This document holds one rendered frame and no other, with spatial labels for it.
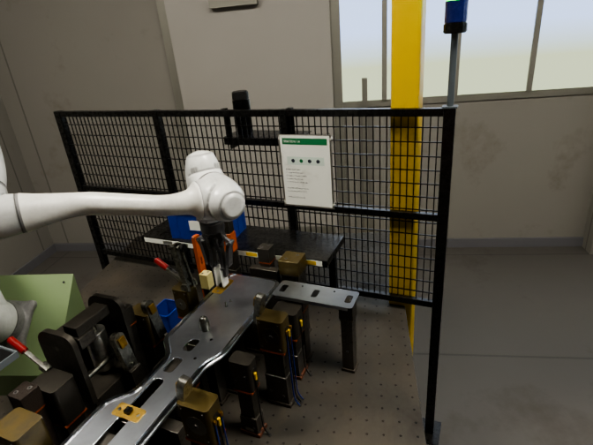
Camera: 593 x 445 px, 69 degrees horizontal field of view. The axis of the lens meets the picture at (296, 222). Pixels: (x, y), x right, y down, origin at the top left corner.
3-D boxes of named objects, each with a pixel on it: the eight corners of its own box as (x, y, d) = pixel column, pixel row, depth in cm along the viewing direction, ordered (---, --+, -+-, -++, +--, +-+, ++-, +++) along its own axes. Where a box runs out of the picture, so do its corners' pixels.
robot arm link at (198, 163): (185, 200, 133) (198, 214, 122) (176, 151, 126) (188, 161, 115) (219, 192, 137) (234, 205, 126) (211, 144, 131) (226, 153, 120)
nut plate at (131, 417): (146, 411, 108) (146, 407, 107) (136, 423, 105) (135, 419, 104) (122, 402, 111) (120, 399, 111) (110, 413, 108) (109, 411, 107)
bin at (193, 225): (232, 243, 182) (227, 214, 177) (170, 237, 192) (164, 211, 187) (248, 226, 196) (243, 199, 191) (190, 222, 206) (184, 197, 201)
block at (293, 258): (304, 342, 171) (297, 263, 156) (286, 337, 175) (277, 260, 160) (311, 329, 178) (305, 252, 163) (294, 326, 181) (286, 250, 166)
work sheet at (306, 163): (334, 209, 177) (330, 134, 164) (284, 205, 185) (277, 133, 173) (335, 207, 178) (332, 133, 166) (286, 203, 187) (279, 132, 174)
